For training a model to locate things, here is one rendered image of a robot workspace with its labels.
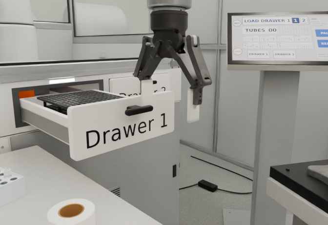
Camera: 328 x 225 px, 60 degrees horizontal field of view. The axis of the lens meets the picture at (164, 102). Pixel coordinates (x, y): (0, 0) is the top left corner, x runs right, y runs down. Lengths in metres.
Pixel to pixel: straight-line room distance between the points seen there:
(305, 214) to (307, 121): 1.64
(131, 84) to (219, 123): 1.71
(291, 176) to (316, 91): 1.56
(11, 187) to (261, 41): 1.14
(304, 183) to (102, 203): 0.39
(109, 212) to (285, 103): 1.11
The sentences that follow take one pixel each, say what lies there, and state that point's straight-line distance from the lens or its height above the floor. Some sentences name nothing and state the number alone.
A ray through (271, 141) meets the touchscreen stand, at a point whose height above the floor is 0.58.
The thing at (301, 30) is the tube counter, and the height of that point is 1.11.
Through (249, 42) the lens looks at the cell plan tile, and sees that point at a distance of 1.38.
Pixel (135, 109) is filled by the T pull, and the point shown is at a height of 0.91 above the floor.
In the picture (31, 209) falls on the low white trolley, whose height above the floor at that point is 0.76.
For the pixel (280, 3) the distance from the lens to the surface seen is 2.31.
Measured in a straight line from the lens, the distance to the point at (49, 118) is 0.72.
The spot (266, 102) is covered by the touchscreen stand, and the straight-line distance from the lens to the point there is 1.45.
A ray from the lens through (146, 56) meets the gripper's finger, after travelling 0.64.
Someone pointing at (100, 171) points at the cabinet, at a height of 0.60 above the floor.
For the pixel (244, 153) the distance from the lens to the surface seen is 2.58.
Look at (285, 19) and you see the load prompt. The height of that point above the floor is 1.16.
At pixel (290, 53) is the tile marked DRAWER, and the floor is 1.01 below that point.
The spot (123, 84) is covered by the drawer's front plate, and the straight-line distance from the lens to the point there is 1.03.
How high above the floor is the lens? 1.05
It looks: 12 degrees down
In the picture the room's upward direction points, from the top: straight up
